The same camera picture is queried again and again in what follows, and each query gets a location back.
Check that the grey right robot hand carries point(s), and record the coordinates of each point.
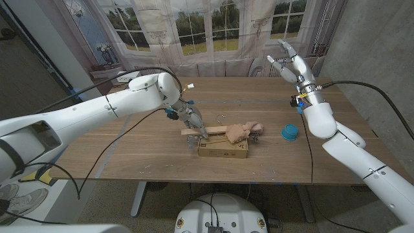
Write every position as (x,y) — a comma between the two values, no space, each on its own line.
(302,71)

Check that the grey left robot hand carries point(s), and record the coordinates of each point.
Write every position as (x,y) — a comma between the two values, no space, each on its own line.
(193,119)

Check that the small metal bar bracket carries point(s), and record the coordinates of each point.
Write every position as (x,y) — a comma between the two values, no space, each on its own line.
(191,141)
(254,137)

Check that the long wooden bar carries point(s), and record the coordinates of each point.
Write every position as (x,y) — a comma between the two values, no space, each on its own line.
(213,130)

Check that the tan elastic arm wrap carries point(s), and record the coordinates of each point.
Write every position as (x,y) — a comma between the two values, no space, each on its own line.
(241,132)

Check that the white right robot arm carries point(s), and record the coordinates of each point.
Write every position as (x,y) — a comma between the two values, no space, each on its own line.
(349,145)

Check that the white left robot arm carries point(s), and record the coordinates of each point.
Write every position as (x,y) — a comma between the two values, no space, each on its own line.
(90,110)

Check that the flat cardboard box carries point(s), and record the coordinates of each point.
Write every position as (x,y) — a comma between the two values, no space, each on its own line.
(223,149)

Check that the blue plastic lid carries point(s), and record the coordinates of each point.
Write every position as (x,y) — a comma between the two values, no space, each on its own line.
(289,132)

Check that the white power strip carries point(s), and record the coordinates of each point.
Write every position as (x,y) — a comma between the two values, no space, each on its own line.
(126,77)

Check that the grey table leg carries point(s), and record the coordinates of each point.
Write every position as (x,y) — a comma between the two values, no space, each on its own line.
(305,200)
(139,197)

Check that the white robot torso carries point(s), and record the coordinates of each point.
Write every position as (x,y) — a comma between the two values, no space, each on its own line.
(223,210)

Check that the printed window backdrop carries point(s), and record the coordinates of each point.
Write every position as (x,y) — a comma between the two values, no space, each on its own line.
(194,19)

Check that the grey sneaker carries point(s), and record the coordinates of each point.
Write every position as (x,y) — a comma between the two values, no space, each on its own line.
(26,202)
(8,191)

